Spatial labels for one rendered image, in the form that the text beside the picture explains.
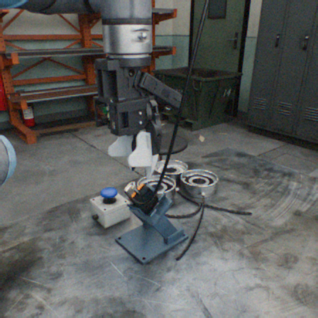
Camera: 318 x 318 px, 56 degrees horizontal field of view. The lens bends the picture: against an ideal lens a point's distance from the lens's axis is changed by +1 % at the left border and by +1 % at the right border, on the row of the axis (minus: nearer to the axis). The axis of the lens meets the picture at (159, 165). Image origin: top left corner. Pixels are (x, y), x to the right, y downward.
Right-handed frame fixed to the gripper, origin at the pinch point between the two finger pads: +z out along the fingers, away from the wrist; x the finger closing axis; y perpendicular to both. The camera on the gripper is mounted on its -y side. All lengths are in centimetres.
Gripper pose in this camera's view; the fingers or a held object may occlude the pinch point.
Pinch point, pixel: (143, 167)
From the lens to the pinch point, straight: 56.9
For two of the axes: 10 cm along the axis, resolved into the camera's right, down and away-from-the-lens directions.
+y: -7.5, 2.8, -6.0
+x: 6.6, 3.1, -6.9
